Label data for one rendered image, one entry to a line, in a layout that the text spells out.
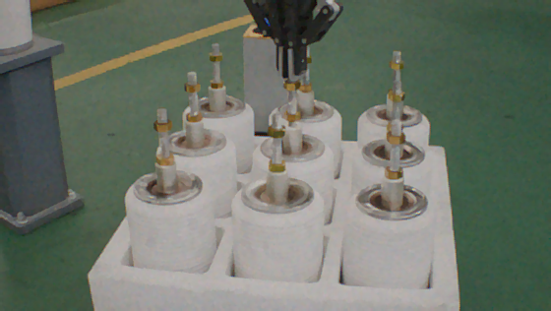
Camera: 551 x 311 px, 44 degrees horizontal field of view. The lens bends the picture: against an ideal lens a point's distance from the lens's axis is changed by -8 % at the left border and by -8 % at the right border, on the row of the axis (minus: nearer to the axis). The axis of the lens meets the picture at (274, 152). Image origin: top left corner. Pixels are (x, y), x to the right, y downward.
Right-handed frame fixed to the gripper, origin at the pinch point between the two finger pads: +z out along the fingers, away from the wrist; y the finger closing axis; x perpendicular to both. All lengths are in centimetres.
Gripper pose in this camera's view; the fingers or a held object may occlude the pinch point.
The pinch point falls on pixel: (291, 61)
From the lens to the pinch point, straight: 82.5
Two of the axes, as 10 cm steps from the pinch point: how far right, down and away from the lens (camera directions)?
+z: 0.2, 9.1, 4.2
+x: 6.5, -3.3, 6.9
